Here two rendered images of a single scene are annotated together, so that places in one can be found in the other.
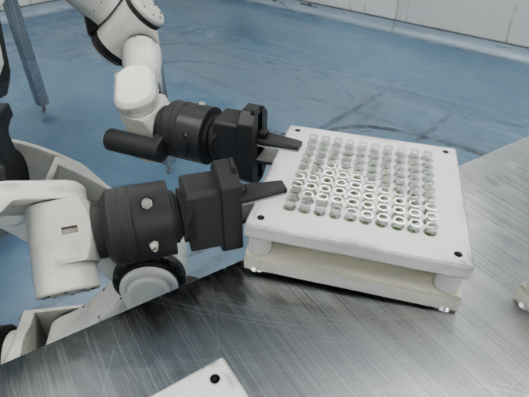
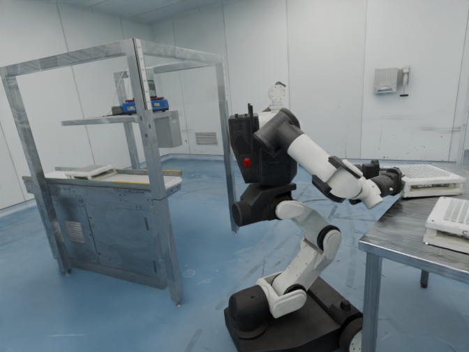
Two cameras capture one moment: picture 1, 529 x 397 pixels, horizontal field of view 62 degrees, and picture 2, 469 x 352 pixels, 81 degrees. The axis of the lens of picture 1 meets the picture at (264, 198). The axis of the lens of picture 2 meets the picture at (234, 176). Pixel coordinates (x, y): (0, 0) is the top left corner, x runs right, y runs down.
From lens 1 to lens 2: 1.07 m
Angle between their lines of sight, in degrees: 23
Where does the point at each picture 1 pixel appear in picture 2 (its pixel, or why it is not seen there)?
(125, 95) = not seen: hidden behind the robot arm
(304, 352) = not seen: hidden behind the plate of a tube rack
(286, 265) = (417, 192)
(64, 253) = (376, 191)
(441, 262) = (458, 179)
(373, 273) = (440, 189)
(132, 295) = (329, 243)
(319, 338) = not seen: hidden behind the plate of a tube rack
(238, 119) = (374, 163)
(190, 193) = (392, 175)
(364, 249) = (439, 180)
